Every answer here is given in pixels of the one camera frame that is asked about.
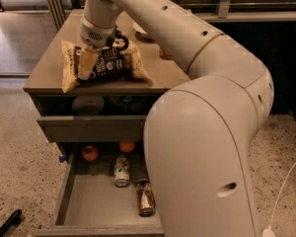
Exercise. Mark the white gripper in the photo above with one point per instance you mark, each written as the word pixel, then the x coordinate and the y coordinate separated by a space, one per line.
pixel 96 35

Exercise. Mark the brown chip bag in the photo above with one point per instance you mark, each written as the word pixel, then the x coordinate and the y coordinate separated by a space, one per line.
pixel 112 64

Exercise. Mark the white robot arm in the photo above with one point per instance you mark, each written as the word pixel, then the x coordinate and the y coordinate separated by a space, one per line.
pixel 197 135

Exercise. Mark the grey drawer cabinet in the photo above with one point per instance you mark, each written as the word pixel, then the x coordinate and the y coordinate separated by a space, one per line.
pixel 122 98

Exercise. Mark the top drawer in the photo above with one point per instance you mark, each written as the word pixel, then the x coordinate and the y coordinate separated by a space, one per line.
pixel 92 128

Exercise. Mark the open middle drawer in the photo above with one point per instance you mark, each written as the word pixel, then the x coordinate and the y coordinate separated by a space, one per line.
pixel 91 205

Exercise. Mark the dark round object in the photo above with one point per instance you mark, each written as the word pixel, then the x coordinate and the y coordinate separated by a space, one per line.
pixel 88 105

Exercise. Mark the white bowl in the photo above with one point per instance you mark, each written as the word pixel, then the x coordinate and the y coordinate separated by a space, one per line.
pixel 139 30

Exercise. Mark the orange soda can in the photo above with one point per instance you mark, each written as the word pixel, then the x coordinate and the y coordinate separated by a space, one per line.
pixel 164 55

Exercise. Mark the red apple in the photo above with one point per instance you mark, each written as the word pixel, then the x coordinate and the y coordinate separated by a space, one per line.
pixel 90 153

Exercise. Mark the orange fruit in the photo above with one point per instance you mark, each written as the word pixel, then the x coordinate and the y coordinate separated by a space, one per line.
pixel 126 146

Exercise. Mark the blue tape piece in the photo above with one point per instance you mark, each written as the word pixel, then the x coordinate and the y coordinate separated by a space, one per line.
pixel 62 159

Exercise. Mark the white green soda can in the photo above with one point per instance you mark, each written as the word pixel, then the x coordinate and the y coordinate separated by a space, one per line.
pixel 121 171

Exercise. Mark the brown gold can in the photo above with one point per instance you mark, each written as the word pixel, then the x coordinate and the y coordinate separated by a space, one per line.
pixel 145 198

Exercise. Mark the black rod on floor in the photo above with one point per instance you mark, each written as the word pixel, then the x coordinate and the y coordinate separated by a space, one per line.
pixel 13 219

